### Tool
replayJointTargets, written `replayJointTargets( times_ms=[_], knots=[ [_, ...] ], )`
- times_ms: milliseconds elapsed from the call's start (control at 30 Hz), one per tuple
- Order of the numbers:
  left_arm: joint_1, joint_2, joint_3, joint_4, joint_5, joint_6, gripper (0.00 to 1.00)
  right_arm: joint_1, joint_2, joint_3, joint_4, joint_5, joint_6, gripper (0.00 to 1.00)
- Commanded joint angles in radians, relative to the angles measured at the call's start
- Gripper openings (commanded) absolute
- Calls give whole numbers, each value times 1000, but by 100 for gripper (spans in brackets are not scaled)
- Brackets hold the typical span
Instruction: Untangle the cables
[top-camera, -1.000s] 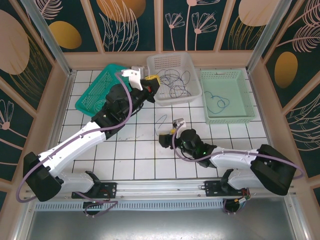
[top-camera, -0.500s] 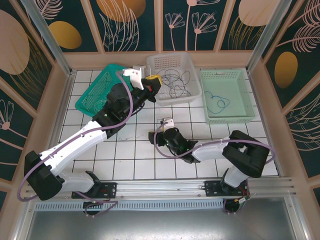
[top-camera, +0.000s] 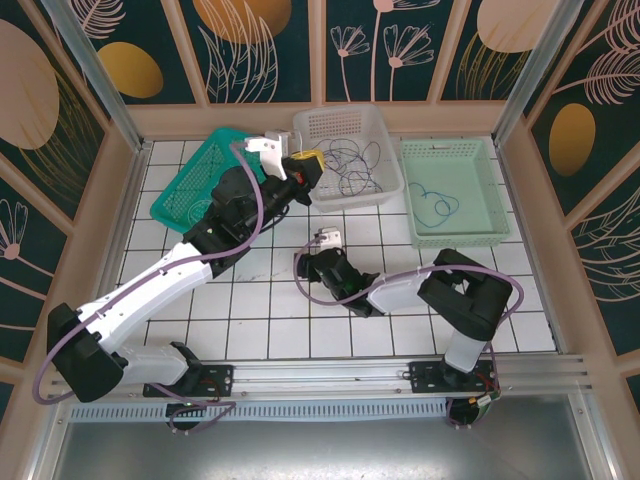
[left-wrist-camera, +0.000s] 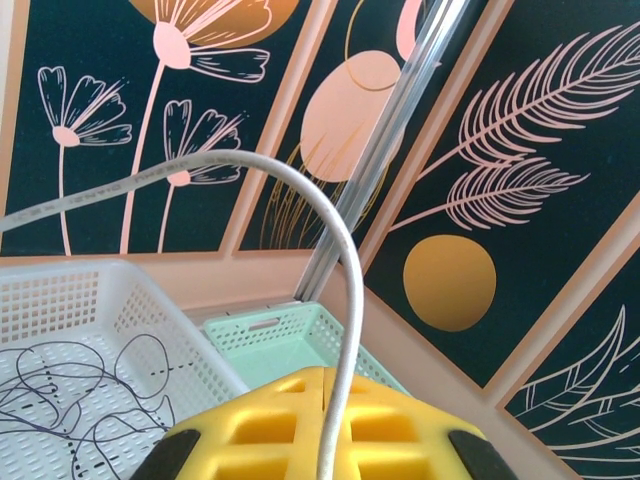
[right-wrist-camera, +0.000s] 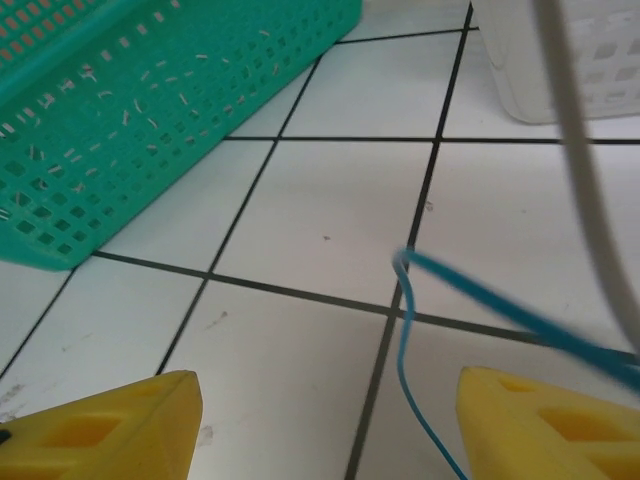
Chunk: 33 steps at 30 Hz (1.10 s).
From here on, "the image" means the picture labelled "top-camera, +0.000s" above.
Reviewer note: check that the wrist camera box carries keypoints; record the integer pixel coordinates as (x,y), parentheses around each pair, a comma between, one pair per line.
(267,147)
(330,237)

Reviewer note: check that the white plastic basket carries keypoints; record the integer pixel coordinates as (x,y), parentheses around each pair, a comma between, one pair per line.
(330,125)

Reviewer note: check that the mint green plastic basket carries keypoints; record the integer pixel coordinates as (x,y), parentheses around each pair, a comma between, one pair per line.
(470,200)

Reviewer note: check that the aluminium side rail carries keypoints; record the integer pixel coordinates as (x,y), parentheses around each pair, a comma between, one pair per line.
(521,215)
(127,200)

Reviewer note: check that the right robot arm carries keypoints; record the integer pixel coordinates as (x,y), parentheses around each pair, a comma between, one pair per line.
(470,295)

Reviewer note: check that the grey metal sheet panel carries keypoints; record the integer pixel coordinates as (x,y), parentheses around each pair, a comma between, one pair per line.
(320,450)

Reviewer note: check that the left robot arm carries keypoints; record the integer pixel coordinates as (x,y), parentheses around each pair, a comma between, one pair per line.
(150,290)

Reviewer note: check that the teal plastic basket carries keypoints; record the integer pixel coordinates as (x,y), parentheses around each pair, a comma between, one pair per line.
(195,175)

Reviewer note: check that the aluminium frame post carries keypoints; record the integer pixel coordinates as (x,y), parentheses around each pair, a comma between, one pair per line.
(528,75)
(99,75)

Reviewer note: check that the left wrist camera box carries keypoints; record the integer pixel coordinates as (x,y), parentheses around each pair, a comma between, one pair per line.
(267,147)

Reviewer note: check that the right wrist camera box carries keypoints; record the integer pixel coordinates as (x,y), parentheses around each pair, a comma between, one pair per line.
(330,237)

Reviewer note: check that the long aluminium base rail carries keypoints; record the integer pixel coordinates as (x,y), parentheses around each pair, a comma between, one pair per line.
(320,372)

